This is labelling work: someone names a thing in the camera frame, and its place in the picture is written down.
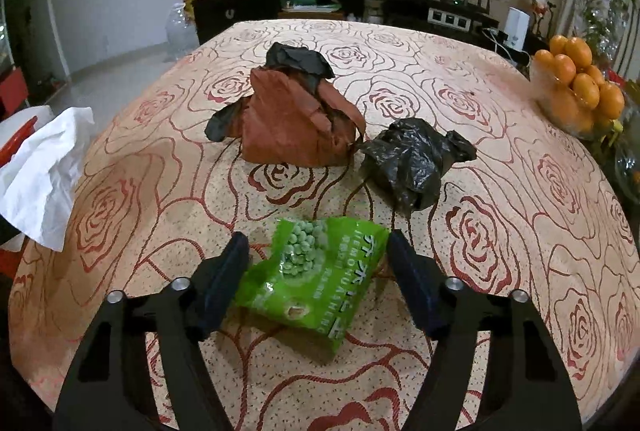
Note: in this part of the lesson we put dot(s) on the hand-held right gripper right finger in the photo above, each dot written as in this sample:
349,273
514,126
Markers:
415,281

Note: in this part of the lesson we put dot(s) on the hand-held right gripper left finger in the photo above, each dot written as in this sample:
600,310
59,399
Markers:
225,281

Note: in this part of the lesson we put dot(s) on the green snack packet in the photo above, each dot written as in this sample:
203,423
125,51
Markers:
310,271

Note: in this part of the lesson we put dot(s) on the white paper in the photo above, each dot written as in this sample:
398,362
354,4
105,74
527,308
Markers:
45,171

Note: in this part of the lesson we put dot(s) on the rose-printed tablecloth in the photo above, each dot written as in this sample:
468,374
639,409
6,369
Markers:
150,191

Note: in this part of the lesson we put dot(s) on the black plastic bag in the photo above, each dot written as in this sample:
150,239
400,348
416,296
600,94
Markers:
405,161

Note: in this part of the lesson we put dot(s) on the brown paper and black bag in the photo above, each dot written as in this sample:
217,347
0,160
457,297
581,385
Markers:
290,121

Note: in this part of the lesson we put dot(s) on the glass fruit bowl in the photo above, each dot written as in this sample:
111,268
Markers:
555,111

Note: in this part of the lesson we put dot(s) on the large clear plastic bottle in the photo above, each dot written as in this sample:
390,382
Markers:
181,33

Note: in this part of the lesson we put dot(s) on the white socket panel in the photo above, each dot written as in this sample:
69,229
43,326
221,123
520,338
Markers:
450,18

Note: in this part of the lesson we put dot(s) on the pile of oranges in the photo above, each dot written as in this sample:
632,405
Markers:
580,71

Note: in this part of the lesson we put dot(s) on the black television cabinet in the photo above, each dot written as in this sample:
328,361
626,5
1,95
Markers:
215,11

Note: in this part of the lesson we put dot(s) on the white upright device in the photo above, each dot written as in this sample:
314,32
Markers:
516,28

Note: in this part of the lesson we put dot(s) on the red plastic stool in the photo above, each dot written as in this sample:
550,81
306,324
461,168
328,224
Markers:
11,91

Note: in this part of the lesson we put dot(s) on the red and white figurine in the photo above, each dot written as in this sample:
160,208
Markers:
540,6

